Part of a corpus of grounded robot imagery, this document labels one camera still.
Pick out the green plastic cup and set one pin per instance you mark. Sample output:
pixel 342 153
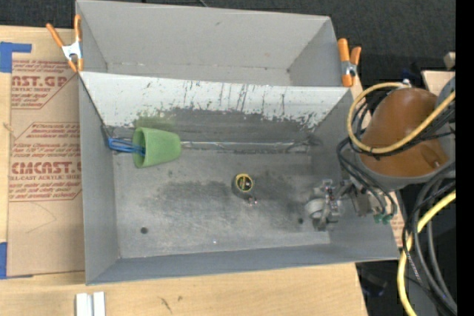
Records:
pixel 157 147

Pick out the grey round metal thing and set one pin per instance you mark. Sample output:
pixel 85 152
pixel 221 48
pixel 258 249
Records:
pixel 314 208

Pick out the small round yellow black thing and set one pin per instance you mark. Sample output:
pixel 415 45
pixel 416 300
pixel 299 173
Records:
pixel 243 183

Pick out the brown cardboard board red print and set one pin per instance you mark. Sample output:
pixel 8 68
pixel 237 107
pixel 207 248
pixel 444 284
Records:
pixel 40 144

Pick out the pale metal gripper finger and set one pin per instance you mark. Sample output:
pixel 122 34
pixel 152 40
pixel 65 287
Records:
pixel 327 189
pixel 329 217

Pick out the grey metal bin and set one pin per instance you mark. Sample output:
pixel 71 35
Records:
pixel 207 211

